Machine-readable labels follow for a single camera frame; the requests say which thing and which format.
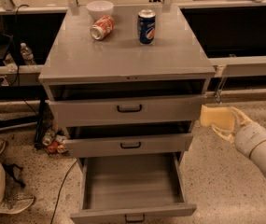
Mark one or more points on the grey bottom drawer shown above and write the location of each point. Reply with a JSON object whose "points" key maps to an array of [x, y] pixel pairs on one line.
{"points": [[131, 189]]}

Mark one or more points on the clear water bottle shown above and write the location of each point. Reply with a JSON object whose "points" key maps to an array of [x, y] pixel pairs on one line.
{"points": [[27, 54]]}

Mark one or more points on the grey sneaker shoe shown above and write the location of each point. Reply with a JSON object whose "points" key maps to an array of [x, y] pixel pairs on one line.
{"points": [[16, 203]]}

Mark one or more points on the yellow sponge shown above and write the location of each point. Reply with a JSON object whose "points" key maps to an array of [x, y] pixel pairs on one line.
{"points": [[221, 117]]}

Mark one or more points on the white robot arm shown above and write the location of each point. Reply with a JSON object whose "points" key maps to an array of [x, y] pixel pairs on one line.
{"points": [[258, 155]]}

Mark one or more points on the grey drawer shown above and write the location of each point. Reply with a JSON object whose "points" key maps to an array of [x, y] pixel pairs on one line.
{"points": [[129, 139], [127, 102], [131, 189]]}

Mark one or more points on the white bowl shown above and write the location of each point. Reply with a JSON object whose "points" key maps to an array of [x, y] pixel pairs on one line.
{"points": [[98, 9]]}

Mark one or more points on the grey top drawer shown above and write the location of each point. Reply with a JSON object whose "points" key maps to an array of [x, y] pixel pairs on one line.
{"points": [[127, 102]]}

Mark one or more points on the blue pepsi can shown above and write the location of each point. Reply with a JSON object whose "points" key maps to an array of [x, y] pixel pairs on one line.
{"points": [[146, 26]]}

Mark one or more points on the pile of cans on floor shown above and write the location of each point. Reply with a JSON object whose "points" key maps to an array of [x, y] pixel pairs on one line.
{"points": [[54, 142]]}

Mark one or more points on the orange soda can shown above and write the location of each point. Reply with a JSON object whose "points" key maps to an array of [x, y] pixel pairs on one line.
{"points": [[102, 27]]}

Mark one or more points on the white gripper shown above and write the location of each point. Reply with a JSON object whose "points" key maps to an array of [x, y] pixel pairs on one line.
{"points": [[250, 138]]}

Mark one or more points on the grey drawer cabinet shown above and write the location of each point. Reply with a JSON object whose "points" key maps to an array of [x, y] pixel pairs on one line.
{"points": [[77, 58]]}

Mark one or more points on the grey middle drawer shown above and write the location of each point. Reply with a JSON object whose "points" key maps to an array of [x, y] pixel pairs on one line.
{"points": [[129, 139]]}

